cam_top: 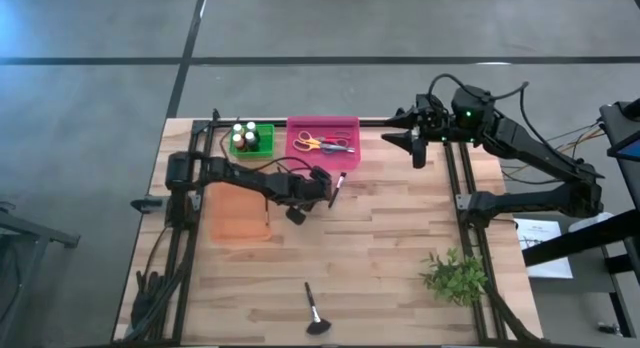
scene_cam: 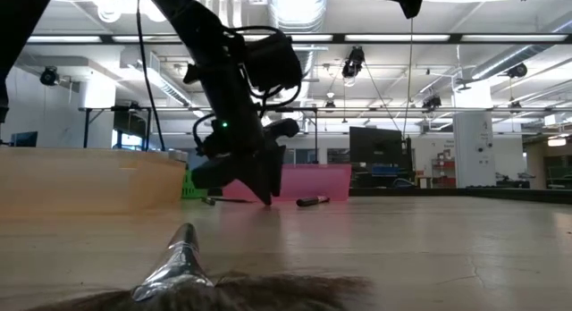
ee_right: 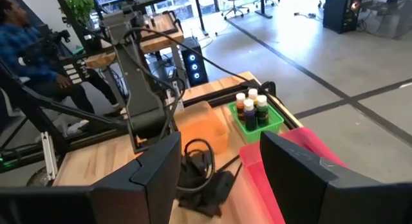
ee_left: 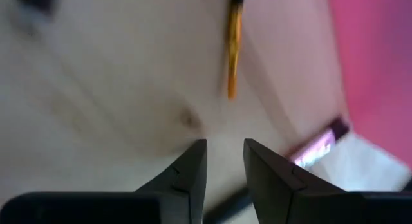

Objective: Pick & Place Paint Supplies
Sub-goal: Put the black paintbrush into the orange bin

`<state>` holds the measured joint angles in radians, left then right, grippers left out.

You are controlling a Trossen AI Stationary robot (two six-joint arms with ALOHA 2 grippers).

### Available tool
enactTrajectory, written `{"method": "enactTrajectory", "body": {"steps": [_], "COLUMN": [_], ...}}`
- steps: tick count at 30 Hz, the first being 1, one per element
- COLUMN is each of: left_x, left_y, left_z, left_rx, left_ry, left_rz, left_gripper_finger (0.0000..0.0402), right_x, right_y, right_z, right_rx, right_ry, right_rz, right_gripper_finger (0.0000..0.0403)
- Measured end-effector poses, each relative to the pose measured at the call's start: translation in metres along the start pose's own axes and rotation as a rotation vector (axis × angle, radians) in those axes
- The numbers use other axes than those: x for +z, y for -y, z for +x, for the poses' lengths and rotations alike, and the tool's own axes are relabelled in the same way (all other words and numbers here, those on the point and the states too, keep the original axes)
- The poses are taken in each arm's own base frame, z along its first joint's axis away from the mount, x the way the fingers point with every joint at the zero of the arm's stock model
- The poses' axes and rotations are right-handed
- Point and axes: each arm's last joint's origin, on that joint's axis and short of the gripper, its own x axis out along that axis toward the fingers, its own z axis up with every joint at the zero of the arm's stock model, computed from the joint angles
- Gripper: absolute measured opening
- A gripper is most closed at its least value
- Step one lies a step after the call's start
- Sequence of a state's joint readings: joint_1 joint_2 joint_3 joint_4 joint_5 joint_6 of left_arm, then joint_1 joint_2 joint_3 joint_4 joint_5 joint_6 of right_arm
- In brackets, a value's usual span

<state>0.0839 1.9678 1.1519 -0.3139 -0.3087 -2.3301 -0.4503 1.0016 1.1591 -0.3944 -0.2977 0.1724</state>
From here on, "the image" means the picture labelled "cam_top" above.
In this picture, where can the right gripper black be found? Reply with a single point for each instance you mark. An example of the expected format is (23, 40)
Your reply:
(435, 118)

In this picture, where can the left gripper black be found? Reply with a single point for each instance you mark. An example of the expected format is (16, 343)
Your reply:
(306, 194)

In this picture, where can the brush pink ferrule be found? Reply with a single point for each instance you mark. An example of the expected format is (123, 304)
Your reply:
(336, 192)

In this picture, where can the thin brush gold ferrule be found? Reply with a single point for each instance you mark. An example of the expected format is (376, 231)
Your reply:
(267, 213)

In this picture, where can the orange striped paint bottle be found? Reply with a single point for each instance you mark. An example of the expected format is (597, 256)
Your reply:
(239, 141)

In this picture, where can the green striped paint bottle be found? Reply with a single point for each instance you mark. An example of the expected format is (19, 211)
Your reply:
(251, 127)

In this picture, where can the yellow striped paint bottle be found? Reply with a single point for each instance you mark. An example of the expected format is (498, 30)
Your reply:
(238, 129)

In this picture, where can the black fan brush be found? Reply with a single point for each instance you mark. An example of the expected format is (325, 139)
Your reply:
(318, 327)

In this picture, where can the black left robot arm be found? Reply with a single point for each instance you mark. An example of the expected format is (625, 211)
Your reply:
(240, 178)

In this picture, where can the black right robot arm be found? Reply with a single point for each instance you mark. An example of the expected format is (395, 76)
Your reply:
(530, 143)

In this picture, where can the pink plastic bin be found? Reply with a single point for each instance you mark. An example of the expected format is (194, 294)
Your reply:
(320, 161)

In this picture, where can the green plastic basket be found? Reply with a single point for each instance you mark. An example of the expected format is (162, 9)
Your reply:
(265, 149)

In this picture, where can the orange plastic bin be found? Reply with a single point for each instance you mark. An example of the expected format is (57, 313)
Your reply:
(235, 223)

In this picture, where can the green plant white pot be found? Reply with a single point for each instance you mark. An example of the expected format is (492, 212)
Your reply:
(455, 280)

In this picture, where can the white paper sheet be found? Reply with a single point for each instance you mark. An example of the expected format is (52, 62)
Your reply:
(550, 268)

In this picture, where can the black tablet blue screen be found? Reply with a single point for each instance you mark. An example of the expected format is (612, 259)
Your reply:
(620, 128)

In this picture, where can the grey metal cart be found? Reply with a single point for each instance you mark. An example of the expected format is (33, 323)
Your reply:
(40, 235)

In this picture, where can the black aluminium table frame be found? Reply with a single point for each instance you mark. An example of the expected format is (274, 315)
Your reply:
(370, 123)

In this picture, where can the black cart frame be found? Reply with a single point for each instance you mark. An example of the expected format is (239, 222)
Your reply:
(575, 240)

